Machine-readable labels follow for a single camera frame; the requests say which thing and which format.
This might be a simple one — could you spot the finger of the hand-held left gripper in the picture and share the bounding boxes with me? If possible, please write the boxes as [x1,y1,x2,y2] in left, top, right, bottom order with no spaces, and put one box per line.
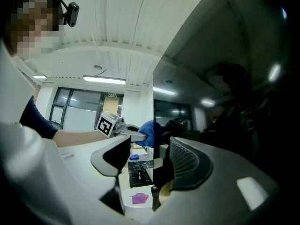
[119,123,149,143]

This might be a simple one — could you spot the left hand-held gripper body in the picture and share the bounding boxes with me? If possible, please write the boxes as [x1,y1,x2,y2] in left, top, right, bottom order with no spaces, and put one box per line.
[95,110,129,139]

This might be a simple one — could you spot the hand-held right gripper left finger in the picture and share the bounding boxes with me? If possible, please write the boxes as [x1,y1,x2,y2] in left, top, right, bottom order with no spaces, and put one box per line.
[58,135,132,200]

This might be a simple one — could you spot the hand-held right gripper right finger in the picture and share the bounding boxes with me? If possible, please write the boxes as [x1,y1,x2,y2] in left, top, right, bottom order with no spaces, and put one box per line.
[150,136,280,225]

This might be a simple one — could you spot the blue cloth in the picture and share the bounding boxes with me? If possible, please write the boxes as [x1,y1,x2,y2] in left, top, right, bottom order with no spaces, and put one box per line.
[135,120,155,149]

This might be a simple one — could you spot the large black monitor screen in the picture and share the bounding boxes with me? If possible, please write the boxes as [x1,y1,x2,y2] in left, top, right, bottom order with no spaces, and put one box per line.
[152,0,298,192]

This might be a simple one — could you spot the wooden door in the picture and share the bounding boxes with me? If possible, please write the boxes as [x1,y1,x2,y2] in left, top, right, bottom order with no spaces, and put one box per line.
[102,95,123,118]

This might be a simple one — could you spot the black framed glass partition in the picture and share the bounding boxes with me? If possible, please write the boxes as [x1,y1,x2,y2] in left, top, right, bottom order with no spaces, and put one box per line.
[48,86,104,130]

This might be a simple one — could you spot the black tray box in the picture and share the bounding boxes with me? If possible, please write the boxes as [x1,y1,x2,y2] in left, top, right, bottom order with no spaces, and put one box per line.
[128,162,154,188]

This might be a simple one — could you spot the long ceiling light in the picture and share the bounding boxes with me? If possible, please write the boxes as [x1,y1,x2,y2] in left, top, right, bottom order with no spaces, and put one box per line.
[82,75,127,85]

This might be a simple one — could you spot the person's dark shirt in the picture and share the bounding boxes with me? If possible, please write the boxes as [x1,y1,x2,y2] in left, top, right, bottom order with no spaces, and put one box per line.
[19,97,59,140]

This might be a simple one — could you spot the purple bag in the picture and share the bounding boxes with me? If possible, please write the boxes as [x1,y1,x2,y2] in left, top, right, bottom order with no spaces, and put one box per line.
[129,192,150,205]

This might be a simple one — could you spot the white cylindrical bin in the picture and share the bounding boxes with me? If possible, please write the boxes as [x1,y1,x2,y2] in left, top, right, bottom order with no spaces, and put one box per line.
[118,187,155,220]

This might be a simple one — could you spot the person's head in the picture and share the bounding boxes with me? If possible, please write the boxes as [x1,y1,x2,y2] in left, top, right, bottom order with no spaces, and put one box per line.
[3,0,65,56]

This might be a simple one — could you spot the black head-worn camera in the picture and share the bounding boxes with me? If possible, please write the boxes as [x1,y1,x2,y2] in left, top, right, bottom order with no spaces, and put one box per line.
[62,1,80,28]

